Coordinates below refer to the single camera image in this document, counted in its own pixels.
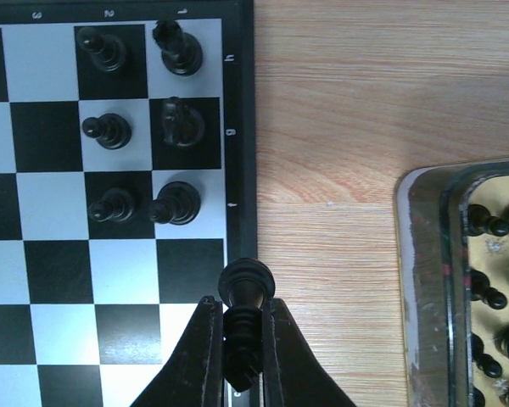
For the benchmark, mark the black silver chess board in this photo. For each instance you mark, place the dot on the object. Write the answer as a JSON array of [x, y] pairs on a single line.
[[127, 183]]

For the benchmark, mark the gold tin box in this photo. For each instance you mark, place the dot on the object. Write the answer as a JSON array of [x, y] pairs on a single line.
[[430, 211]]

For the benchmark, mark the black queen chess piece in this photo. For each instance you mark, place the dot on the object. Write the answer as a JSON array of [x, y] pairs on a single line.
[[245, 285]]

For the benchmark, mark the black rook chess piece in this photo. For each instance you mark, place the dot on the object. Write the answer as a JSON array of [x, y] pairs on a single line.
[[180, 51]]

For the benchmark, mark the black knight chess piece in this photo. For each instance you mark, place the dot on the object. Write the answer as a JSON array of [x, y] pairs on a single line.
[[183, 126]]

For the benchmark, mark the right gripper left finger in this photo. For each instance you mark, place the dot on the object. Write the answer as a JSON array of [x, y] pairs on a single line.
[[193, 375]]

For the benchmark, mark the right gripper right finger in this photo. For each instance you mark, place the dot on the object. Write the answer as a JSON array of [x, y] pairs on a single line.
[[292, 375]]

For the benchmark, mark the black bishop chess piece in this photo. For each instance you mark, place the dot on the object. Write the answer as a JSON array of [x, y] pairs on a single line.
[[178, 203]]

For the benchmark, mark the black pawn chess piece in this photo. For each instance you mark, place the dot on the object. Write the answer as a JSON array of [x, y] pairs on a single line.
[[108, 53]]

